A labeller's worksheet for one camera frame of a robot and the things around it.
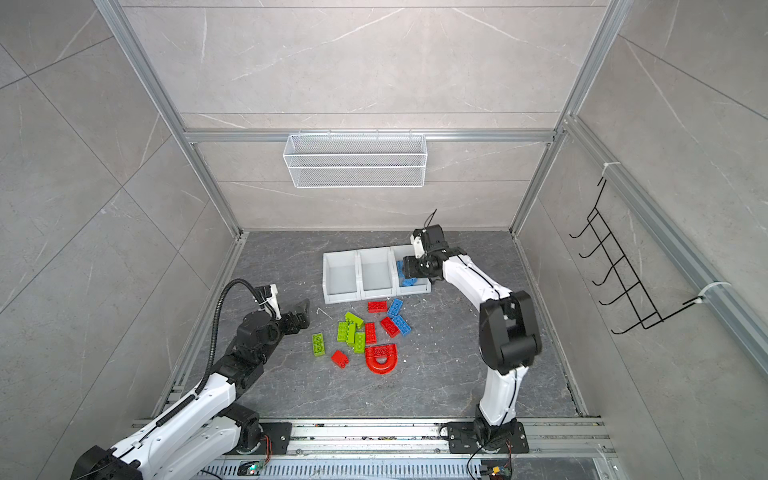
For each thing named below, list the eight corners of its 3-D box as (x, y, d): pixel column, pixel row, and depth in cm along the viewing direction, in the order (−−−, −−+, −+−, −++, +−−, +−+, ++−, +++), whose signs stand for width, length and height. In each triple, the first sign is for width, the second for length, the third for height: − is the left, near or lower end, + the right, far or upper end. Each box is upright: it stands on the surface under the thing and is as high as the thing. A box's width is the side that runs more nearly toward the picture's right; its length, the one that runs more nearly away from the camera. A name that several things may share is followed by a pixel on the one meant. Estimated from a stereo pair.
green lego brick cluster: (335, 352, 89) (334, 349, 88) (340, 315, 98) (339, 312, 96) (364, 352, 90) (363, 349, 88) (366, 315, 98) (366, 312, 96)
